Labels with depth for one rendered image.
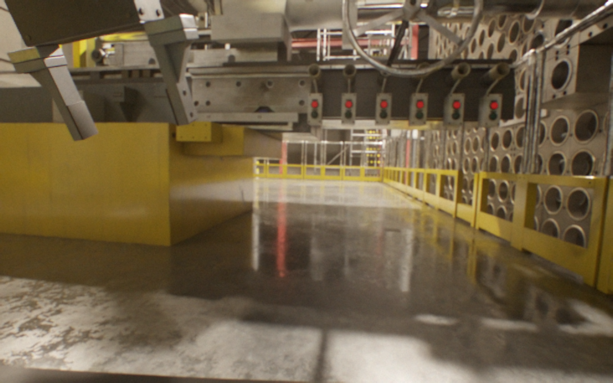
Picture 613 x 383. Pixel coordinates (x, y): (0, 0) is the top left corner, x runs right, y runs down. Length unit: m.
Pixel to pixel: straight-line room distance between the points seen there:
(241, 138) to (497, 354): 1.28
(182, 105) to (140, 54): 1.97
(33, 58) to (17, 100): 2.40
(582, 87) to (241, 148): 2.04
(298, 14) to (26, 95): 1.87
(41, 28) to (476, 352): 0.90
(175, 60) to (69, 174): 1.59
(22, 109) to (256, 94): 1.64
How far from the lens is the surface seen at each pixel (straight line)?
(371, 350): 0.77
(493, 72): 1.71
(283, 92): 1.78
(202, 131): 1.49
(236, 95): 1.85
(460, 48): 1.02
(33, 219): 2.12
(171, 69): 0.35
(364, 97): 1.70
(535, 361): 0.88
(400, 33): 1.17
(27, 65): 0.45
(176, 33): 0.34
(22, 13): 0.42
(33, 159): 2.08
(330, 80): 1.75
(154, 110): 2.12
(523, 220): 1.87
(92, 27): 0.38
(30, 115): 2.74
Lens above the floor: 0.41
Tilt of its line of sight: 5 degrees down
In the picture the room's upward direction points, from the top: 2 degrees clockwise
